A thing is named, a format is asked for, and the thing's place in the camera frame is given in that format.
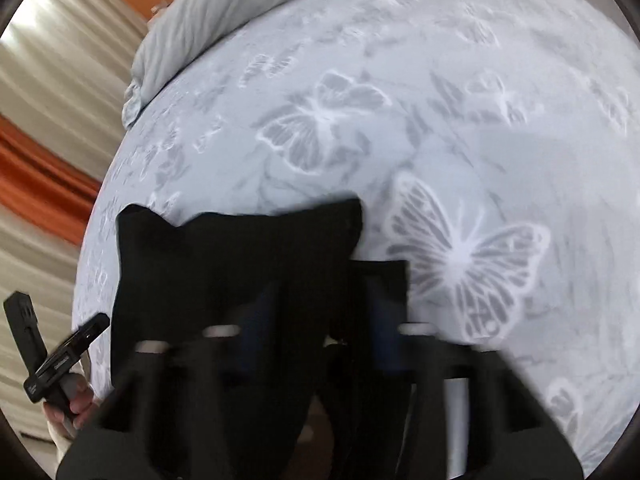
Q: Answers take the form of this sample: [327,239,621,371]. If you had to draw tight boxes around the person's left hand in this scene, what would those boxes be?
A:
[44,372,97,433]

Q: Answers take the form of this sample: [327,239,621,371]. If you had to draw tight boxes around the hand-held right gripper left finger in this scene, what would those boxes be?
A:
[56,285,281,480]

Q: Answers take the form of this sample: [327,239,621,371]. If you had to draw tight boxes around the grey duvet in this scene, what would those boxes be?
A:
[122,0,386,128]

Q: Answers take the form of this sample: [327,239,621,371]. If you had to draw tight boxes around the black pants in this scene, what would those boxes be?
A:
[110,197,413,480]

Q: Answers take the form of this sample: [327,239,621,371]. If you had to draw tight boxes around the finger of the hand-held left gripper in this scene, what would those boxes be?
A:
[24,312,111,403]
[4,291,51,376]

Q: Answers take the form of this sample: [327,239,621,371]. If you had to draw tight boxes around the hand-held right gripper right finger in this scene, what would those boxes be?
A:
[367,280,586,480]

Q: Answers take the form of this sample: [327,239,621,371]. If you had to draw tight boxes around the orange curtain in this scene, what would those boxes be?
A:
[0,114,103,247]

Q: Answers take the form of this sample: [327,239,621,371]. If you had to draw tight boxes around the beige curtain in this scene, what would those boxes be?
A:
[0,0,151,128]
[0,205,93,443]

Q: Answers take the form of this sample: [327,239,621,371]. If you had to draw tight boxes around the butterfly print bed sheet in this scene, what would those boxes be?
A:
[72,0,640,480]

